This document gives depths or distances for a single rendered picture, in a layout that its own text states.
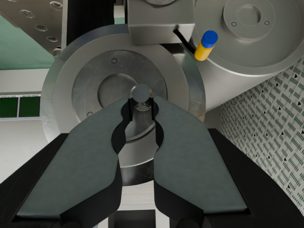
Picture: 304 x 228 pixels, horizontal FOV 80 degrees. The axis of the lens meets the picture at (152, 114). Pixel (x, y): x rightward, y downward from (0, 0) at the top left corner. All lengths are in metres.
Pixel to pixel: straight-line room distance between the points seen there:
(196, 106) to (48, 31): 0.42
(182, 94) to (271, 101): 0.15
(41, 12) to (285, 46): 0.41
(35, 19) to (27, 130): 0.28
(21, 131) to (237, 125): 0.52
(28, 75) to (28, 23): 3.12
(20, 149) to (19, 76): 3.13
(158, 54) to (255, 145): 0.21
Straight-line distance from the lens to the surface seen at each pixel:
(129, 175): 0.16
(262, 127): 0.29
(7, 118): 0.62
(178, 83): 0.16
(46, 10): 0.46
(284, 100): 0.26
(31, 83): 3.54
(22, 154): 0.59
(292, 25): 0.23
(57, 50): 0.58
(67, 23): 0.23
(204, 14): 0.21
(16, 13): 0.49
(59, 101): 0.17
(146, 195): 0.50
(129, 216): 0.60
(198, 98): 0.17
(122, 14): 0.64
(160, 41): 0.17
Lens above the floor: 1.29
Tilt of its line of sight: 9 degrees down
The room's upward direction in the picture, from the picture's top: 178 degrees clockwise
